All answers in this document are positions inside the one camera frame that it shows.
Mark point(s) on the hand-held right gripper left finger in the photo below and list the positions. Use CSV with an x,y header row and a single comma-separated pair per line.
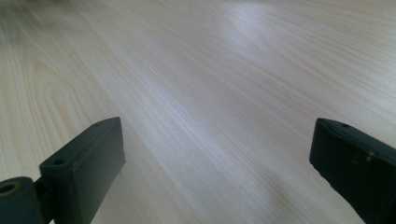
x,y
84,168

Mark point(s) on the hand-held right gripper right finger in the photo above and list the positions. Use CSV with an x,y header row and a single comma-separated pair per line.
x,y
355,168

